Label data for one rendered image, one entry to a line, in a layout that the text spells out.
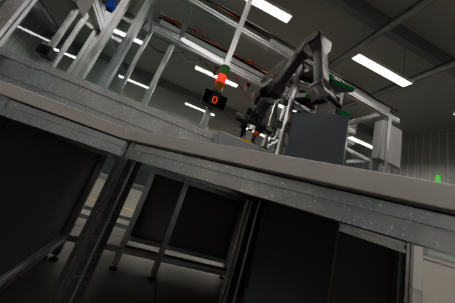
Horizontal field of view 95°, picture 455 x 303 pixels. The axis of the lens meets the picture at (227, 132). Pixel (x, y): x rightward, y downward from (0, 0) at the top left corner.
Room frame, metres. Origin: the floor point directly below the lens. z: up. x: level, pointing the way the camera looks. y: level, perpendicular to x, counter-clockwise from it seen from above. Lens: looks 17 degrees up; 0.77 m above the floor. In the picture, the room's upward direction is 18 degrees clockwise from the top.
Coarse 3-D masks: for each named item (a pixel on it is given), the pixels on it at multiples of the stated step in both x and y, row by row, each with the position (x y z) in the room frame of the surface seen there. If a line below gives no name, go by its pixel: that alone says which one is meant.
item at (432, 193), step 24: (144, 144) 0.52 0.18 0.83; (168, 144) 0.46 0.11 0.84; (192, 144) 0.42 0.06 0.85; (216, 144) 0.39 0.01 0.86; (264, 168) 0.33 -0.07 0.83; (288, 168) 0.31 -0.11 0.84; (312, 168) 0.29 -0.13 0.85; (336, 168) 0.28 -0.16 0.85; (360, 168) 0.26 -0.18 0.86; (360, 192) 0.27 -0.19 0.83; (384, 192) 0.25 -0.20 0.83; (408, 192) 0.23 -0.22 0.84; (432, 192) 0.22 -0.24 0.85
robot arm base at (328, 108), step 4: (316, 104) 0.57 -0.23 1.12; (320, 104) 0.55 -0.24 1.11; (324, 104) 0.54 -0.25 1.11; (328, 104) 0.53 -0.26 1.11; (332, 104) 0.54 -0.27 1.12; (316, 108) 0.56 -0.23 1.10; (320, 108) 0.55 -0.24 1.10; (324, 108) 0.54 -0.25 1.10; (328, 108) 0.53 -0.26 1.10; (332, 108) 0.54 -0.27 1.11; (316, 112) 0.56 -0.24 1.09; (320, 112) 0.54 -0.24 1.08; (324, 112) 0.54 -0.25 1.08; (328, 112) 0.53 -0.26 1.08; (332, 112) 0.54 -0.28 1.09
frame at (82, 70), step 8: (128, 0) 0.84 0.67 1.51; (120, 8) 0.84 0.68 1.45; (112, 16) 0.84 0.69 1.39; (120, 16) 0.85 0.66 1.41; (112, 24) 0.84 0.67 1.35; (104, 32) 0.84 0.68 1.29; (96, 40) 0.84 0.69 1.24; (104, 40) 0.84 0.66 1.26; (96, 48) 0.84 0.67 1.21; (88, 56) 0.84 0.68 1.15; (96, 56) 0.85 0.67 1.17; (88, 64) 0.84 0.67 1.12; (80, 72) 0.84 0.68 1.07
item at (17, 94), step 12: (0, 84) 0.47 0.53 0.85; (12, 96) 0.48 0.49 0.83; (24, 96) 0.49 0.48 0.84; (36, 96) 0.49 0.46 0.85; (36, 108) 0.52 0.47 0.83; (48, 108) 0.50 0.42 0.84; (60, 108) 0.51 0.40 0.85; (72, 108) 0.51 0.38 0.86; (72, 120) 0.52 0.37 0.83; (84, 120) 0.52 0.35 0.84; (96, 120) 0.53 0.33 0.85; (108, 132) 0.54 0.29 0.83; (120, 132) 0.55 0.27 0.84
